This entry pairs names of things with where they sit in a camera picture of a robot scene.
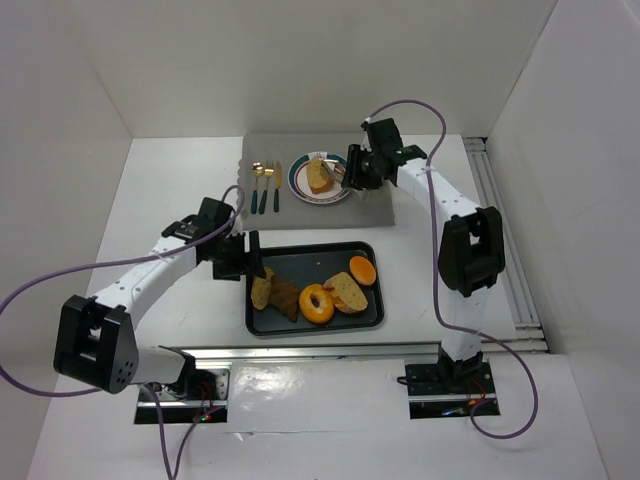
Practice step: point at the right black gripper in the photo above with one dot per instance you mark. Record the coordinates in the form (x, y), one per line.
(351, 167)

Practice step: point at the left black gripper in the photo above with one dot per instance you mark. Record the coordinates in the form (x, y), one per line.
(253, 253)

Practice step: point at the seeded bread slice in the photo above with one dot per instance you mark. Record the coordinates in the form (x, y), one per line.
(261, 289)
(346, 294)
(317, 179)

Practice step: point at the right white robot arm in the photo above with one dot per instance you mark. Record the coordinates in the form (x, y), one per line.
(468, 245)

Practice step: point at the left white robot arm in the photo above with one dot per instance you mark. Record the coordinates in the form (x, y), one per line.
(96, 341)

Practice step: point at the white plate teal rim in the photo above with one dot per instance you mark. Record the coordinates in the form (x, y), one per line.
(297, 180)

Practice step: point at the brown croissant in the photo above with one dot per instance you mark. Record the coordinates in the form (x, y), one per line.
(284, 297)

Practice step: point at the grey foam placemat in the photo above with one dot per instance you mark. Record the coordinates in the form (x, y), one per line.
(287, 189)

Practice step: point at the black baking tray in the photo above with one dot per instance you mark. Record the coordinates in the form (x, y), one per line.
(314, 264)

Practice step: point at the orange glazed donut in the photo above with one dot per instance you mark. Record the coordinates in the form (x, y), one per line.
(316, 304)

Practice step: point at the gold fork green handle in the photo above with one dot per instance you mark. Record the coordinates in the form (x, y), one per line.
(268, 173)

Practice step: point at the gold spoon green handle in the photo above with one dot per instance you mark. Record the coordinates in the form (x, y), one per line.
(257, 171)

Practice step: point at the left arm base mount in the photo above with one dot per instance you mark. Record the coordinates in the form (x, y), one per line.
(206, 396)

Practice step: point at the aluminium rail front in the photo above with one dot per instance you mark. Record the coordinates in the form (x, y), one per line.
(313, 352)

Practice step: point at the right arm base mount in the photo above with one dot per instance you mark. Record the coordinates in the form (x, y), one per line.
(435, 391)

